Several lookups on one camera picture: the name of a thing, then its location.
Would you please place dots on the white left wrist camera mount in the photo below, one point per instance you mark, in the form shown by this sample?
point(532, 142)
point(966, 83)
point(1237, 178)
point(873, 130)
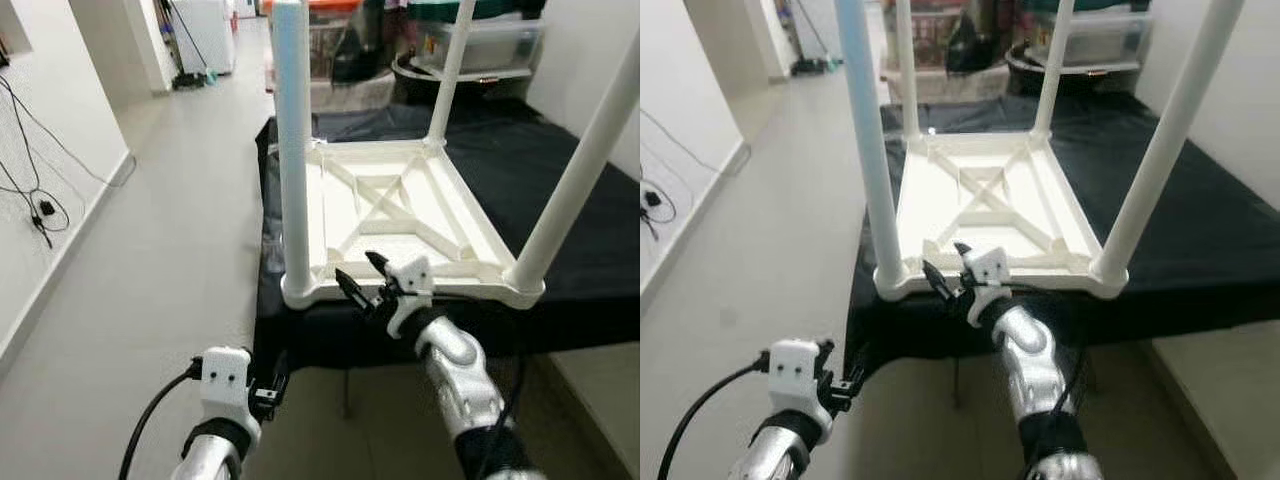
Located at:
point(225, 375)
point(795, 370)

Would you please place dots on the white plastic table leg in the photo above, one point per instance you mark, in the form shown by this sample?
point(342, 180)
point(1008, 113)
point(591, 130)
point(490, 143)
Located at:
point(908, 70)
point(580, 170)
point(1165, 150)
point(292, 120)
point(1052, 65)
point(865, 120)
point(450, 70)

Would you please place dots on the black table cloth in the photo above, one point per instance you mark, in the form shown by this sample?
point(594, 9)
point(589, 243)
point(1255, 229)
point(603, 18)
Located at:
point(1200, 200)
point(560, 150)

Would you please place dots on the translucent plastic container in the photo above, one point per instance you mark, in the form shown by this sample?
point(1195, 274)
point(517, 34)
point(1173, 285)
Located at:
point(500, 45)
point(1110, 40)

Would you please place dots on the white plastic children table top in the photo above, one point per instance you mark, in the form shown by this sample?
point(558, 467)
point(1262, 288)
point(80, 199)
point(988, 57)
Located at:
point(400, 215)
point(1000, 210)

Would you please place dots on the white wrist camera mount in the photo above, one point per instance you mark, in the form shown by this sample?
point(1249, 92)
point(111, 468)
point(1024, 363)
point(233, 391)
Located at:
point(795, 370)
point(410, 275)
point(225, 375)
point(988, 268)

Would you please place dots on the red printed box orange lid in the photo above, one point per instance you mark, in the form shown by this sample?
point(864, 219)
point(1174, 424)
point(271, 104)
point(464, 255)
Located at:
point(935, 40)
point(325, 50)

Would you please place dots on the beige quilted cover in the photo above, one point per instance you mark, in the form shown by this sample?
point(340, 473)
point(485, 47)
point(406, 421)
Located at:
point(350, 95)
point(960, 88)

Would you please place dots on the grey metal table leg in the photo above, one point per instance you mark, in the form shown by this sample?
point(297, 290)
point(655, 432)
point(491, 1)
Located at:
point(956, 380)
point(346, 390)

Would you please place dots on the white cabinet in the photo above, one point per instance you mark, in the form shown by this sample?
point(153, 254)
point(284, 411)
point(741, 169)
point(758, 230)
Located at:
point(825, 25)
point(212, 35)

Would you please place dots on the green pot lid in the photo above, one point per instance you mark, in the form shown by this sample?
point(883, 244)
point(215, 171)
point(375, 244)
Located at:
point(500, 8)
point(1110, 5)

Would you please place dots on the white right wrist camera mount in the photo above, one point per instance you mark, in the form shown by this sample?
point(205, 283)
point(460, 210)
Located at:
point(410, 275)
point(988, 268)

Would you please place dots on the black bag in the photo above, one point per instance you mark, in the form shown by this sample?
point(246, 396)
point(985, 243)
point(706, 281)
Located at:
point(970, 50)
point(355, 55)

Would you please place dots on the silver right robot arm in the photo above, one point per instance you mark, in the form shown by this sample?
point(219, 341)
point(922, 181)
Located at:
point(455, 370)
point(1030, 365)

